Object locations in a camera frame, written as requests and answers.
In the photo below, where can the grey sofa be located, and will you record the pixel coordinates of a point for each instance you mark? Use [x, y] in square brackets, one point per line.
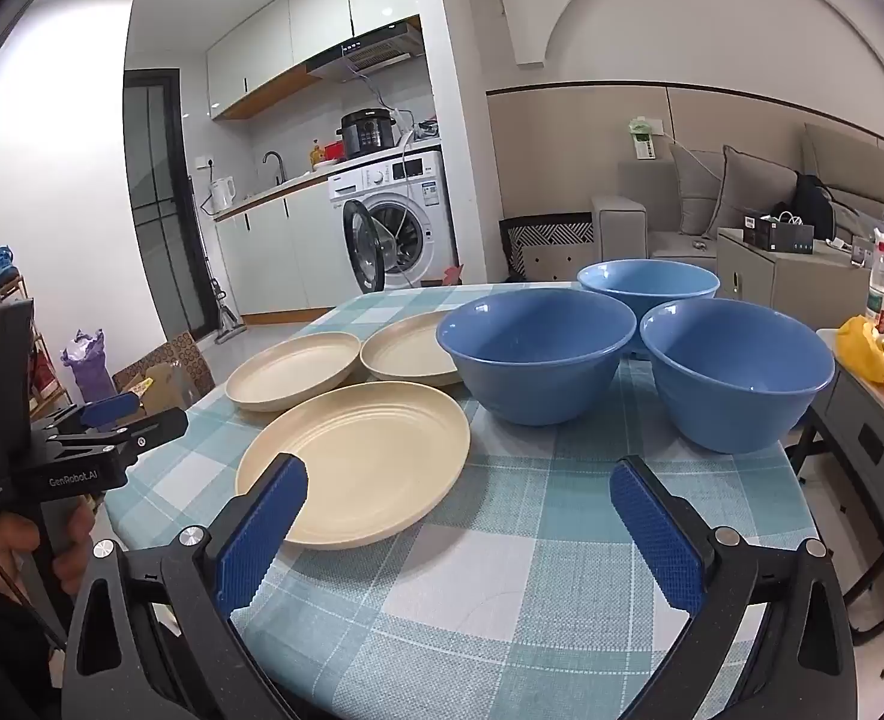
[637, 225]

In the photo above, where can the white wall cabinets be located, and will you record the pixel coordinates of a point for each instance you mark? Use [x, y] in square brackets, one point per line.
[314, 22]

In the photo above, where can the steel range hood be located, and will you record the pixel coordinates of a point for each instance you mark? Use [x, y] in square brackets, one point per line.
[370, 56]

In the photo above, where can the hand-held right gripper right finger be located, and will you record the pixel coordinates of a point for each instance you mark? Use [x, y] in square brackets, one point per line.
[655, 540]

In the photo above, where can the grey nightstand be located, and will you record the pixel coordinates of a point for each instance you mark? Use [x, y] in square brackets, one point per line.
[787, 277]

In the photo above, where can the person's left hand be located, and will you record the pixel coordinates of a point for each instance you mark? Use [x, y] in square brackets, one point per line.
[10, 547]

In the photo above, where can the yellow plastic bag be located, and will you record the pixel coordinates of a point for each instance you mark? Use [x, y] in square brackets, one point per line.
[862, 349]

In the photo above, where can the cardboard carton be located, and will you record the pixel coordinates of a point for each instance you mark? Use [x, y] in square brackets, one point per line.
[160, 390]

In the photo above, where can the plastic bottle with red cap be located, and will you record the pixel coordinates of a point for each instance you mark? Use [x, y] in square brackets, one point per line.
[878, 300]

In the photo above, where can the floor mop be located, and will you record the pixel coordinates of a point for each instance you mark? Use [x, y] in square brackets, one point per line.
[224, 326]

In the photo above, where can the red container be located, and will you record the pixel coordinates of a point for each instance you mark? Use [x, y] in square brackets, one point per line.
[334, 151]

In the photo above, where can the teal checked tablecloth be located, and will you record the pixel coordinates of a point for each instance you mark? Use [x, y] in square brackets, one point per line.
[524, 577]

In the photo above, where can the blue bowl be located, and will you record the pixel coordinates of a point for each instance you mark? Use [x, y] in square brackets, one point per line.
[734, 405]
[539, 382]
[648, 289]

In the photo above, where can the black pressure cooker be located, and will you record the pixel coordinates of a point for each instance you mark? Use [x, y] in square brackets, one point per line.
[367, 135]

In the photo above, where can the white washing machine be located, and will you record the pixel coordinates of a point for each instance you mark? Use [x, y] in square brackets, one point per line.
[419, 187]

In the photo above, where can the beige plate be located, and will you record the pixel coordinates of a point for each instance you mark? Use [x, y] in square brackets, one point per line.
[367, 450]
[292, 371]
[404, 352]

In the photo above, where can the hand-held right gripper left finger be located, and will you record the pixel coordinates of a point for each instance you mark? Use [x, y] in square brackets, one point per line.
[258, 540]

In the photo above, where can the black framed glass door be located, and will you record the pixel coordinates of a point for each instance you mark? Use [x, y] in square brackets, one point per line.
[156, 202]

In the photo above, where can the black box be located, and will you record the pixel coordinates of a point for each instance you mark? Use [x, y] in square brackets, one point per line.
[779, 234]

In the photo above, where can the chrome faucet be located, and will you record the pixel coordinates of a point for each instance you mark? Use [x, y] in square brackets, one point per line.
[283, 171]

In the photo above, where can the black bag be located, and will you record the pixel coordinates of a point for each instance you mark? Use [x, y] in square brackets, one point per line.
[813, 202]

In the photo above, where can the yellow bottle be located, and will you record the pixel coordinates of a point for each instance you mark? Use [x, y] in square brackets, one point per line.
[315, 155]

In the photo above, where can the brown patterned box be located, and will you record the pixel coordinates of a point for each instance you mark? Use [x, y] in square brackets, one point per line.
[187, 352]

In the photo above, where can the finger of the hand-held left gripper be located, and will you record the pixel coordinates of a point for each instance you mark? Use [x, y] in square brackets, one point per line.
[149, 431]
[111, 411]

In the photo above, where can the purple bag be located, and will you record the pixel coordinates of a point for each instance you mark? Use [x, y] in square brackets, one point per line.
[89, 367]

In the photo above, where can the white electric kettle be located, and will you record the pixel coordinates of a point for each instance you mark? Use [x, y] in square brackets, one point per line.
[223, 195]

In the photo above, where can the grey cushion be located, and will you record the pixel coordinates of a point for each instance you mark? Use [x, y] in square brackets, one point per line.
[693, 187]
[753, 191]

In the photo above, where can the white base cabinets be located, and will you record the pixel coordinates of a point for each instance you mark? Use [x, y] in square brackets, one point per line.
[284, 247]

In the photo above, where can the wooden shoe rack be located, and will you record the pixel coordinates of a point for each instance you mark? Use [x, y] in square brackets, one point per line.
[45, 379]

